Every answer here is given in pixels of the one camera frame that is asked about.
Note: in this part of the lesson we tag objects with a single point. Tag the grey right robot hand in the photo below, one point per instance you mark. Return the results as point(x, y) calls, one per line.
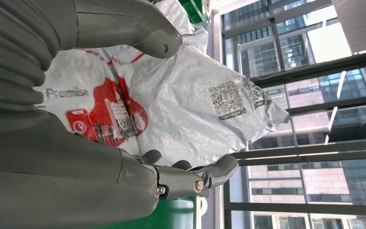
point(60, 177)

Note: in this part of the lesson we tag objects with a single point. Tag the green conveyor belt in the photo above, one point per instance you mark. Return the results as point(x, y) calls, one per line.
point(173, 215)

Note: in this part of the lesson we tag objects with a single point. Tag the white round conveyor end cap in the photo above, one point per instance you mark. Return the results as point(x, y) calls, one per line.
point(203, 207)

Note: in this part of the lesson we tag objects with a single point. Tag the green plastic crate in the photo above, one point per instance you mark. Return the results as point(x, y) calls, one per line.
point(194, 9)

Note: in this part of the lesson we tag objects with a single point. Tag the dark framed glass window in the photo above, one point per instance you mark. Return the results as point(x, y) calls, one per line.
point(312, 142)

